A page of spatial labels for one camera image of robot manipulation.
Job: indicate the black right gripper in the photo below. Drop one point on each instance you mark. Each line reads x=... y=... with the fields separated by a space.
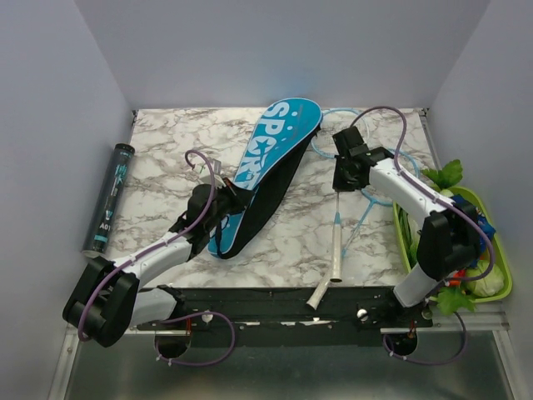
x=340 y=185

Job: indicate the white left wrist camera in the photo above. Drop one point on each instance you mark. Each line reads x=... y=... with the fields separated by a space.
x=213 y=167

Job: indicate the black shuttlecock tube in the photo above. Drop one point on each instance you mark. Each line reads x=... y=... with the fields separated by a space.
x=100 y=227

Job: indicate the blue snack bag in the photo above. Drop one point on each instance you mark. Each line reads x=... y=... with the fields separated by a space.
x=483 y=221

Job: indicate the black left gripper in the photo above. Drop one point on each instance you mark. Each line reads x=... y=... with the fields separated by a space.
x=239 y=197

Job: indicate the green toy cabbage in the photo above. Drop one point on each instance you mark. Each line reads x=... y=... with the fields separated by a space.
x=488 y=286

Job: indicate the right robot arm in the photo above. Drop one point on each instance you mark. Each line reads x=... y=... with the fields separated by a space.
x=450 y=235

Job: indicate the blue racket bag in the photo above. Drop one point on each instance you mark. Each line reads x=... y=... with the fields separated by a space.
x=273 y=154

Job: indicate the green toy leaf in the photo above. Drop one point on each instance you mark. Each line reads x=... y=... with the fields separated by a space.
x=449 y=176

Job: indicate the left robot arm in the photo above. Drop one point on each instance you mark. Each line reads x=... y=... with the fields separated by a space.
x=112 y=295

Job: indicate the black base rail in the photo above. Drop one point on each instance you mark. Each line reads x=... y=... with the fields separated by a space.
x=280 y=317

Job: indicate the badminton racket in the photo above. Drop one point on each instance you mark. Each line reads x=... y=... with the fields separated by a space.
x=334 y=273
x=320 y=290

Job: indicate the green plastic tray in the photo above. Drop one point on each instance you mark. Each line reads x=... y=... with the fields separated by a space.
x=499 y=258

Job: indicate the orange toy carrot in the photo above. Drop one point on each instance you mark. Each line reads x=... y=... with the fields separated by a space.
x=455 y=279

